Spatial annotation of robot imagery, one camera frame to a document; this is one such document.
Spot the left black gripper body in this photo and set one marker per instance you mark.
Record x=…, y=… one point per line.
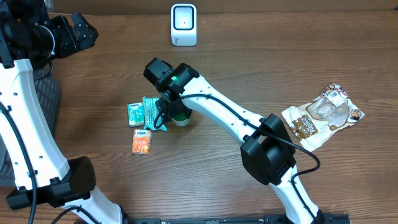
x=65, y=40

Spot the grey plastic mesh basket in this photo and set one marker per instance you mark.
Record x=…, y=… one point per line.
x=48, y=93

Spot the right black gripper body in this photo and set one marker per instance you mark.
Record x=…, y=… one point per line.
x=171, y=111

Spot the white barcode scanner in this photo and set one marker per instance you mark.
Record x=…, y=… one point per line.
x=183, y=25

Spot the green lid jar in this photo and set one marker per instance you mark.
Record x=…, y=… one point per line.
x=181, y=119

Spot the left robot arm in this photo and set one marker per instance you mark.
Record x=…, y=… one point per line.
x=31, y=40

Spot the orange tissue pack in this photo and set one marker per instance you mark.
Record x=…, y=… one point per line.
x=141, y=142

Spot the teal wipes pack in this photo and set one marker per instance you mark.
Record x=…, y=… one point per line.
x=150, y=113

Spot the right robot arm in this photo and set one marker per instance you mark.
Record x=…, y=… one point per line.
x=267, y=151

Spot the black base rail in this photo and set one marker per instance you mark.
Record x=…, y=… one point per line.
x=267, y=219

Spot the blue white package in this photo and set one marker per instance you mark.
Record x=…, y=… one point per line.
x=135, y=113

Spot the beige paper pouch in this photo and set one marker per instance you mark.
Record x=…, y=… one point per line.
x=315, y=122

